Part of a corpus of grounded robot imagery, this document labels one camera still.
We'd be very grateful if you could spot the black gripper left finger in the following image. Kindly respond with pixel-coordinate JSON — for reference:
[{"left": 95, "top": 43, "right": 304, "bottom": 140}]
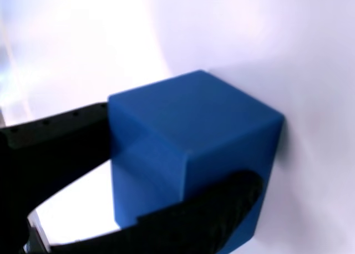
[{"left": 0, "top": 101, "right": 113, "bottom": 220}]

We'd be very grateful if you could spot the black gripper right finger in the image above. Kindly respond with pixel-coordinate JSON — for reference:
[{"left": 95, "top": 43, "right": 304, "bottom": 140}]
[{"left": 23, "top": 170, "right": 263, "bottom": 254}]

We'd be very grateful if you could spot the blue block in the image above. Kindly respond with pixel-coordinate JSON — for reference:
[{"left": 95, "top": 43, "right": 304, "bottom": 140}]
[{"left": 107, "top": 69, "right": 286, "bottom": 254}]

